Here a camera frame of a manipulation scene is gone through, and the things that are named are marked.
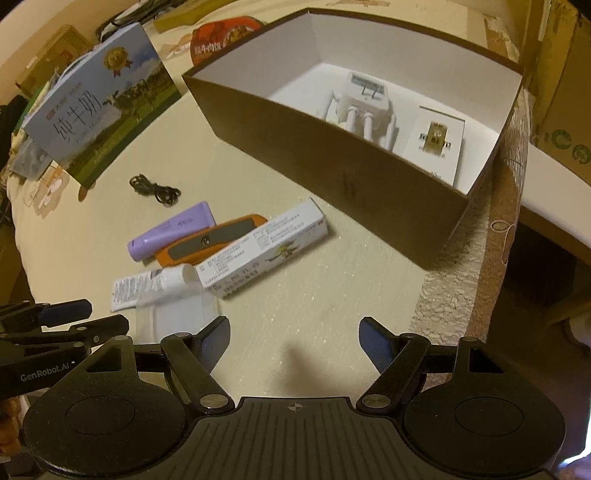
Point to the red instant rice package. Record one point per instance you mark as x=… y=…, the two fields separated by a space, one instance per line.
x=217 y=41

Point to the blue milk carton box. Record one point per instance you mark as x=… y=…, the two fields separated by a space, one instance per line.
x=101 y=115

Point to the olive flat box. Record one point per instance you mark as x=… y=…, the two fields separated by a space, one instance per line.
x=184 y=18

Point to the orange grey handheld device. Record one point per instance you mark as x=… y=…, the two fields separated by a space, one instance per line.
x=217 y=237

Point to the clear plastic case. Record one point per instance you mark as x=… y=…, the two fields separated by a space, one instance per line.
x=175 y=318

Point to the white tube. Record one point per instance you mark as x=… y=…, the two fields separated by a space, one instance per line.
x=138 y=286

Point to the brown cardboard box white inside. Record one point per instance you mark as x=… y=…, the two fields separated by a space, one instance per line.
x=346 y=175

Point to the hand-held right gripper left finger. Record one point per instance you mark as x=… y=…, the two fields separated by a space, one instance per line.
x=217 y=341

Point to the cream printed bedspread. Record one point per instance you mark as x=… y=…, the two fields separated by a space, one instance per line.
x=323 y=300

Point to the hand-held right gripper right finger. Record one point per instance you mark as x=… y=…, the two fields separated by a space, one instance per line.
x=375 y=342

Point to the large printed cardboard carton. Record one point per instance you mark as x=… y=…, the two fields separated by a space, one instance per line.
x=563 y=92

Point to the purple tube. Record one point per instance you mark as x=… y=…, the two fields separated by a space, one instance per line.
x=171 y=230

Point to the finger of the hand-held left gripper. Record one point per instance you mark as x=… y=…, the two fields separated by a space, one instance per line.
x=64 y=310
x=101 y=327

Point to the long white printed box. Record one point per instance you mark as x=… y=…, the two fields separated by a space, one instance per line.
x=258 y=254

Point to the white box with gold window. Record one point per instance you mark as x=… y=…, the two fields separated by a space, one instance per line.
x=434 y=138

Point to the person's left hand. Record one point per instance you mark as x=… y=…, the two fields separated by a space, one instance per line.
x=8 y=424

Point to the white plug adapter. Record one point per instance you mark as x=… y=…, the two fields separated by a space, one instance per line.
x=364 y=99

